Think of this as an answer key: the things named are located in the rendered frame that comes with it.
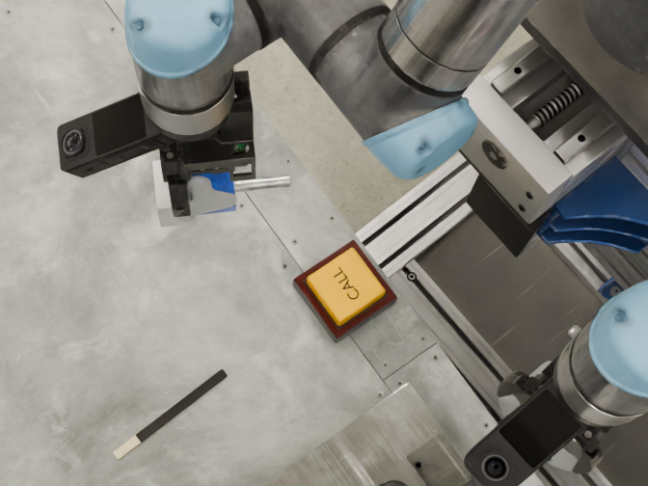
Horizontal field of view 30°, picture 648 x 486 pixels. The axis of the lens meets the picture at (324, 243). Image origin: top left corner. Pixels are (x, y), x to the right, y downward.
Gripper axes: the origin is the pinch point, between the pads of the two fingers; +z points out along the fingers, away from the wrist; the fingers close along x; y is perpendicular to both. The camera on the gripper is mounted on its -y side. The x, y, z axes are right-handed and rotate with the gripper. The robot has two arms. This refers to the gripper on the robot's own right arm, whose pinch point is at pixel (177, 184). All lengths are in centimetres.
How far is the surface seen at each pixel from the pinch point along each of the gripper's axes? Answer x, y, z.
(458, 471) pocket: -29.3, 24.1, 8.7
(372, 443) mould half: -26.0, 15.8, 6.0
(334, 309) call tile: -11.1, 14.4, 11.3
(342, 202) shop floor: 30, 26, 95
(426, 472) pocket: -29.0, 21.0, 8.7
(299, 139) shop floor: 43, 20, 95
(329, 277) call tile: -7.6, 14.3, 11.3
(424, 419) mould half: -24.4, 21.2, 6.0
